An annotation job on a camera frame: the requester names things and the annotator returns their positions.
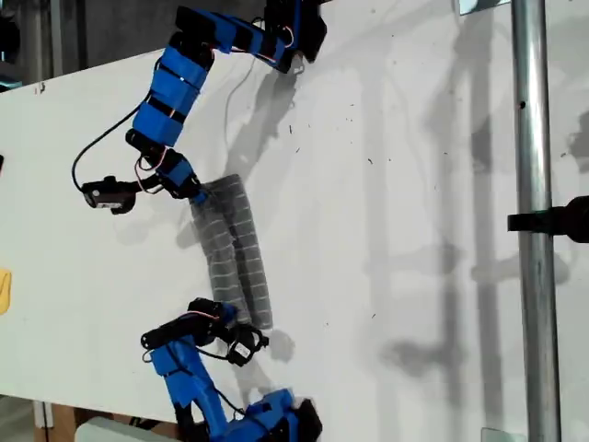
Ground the grey striped towel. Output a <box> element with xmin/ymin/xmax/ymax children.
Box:
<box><xmin>191</xmin><ymin>174</ymin><xmax>275</xmax><ymax>331</ymax></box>

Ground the yellow object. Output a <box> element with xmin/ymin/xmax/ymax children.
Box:
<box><xmin>0</xmin><ymin>269</ymin><xmax>14</xmax><ymax>316</ymax></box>

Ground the black clamp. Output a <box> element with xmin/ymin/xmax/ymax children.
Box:
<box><xmin>507</xmin><ymin>195</ymin><xmax>589</xmax><ymax>244</ymax></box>

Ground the gripper camera cable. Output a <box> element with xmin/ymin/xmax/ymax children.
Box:
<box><xmin>198</xmin><ymin>347</ymin><xmax>248</xmax><ymax>415</ymax></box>
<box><xmin>70</xmin><ymin>104</ymin><xmax>142</xmax><ymax>191</ymax></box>

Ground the thin white cable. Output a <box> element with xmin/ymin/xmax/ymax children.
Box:
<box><xmin>225</xmin><ymin>58</ymin><xmax>258</xmax><ymax>135</ymax></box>

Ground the wooden table frame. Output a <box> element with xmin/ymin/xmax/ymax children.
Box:
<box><xmin>34</xmin><ymin>400</ymin><xmax>79</xmax><ymax>442</ymax></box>

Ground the steel post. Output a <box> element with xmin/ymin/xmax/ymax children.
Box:
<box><xmin>509</xmin><ymin>0</ymin><xmax>563</xmax><ymax>442</ymax></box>

